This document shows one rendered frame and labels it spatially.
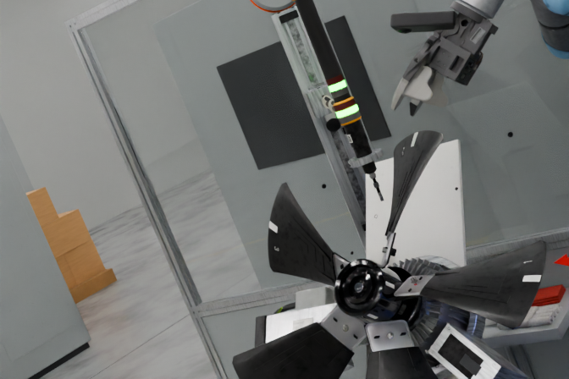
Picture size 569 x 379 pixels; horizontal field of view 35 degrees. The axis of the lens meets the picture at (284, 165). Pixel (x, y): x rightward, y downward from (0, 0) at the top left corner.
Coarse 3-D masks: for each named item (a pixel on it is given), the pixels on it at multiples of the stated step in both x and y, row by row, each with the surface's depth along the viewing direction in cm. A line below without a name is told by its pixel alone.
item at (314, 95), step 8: (312, 88) 242; (320, 88) 233; (328, 88) 233; (312, 96) 233; (320, 96) 233; (312, 104) 233; (320, 104) 233; (312, 112) 241; (320, 112) 233; (328, 112) 234
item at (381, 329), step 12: (372, 324) 181; (384, 324) 182; (396, 324) 183; (372, 336) 180; (384, 336) 180; (396, 336) 181; (408, 336) 181; (372, 348) 178; (384, 348) 179; (396, 348) 179
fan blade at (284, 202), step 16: (288, 192) 203; (272, 208) 209; (288, 208) 203; (288, 224) 204; (304, 224) 199; (272, 240) 211; (288, 240) 205; (304, 240) 200; (320, 240) 195; (272, 256) 212; (288, 256) 207; (304, 256) 202; (320, 256) 196; (288, 272) 210; (304, 272) 205; (320, 272) 199
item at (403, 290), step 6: (414, 276) 185; (420, 276) 184; (426, 276) 184; (432, 276) 183; (408, 282) 183; (420, 282) 181; (426, 282) 180; (402, 288) 181; (408, 288) 180; (414, 288) 179; (420, 288) 178; (396, 294) 179; (402, 294) 178; (408, 294) 177; (414, 294) 176
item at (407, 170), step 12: (420, 132) 191; (432, 132) 186; (408, 144) 195; (420, 144) 188; (432, 144) 183; (396, 156) 201; (408, 156) 192; (420, 156) 186; (396, 168) 199; (408, 168) 189; (420, 168) 183; (396, 180) 196; (408, 180) 186; (396, 192) 192; (408, 192) 184; (396, 204) 188; (396, 216) 185
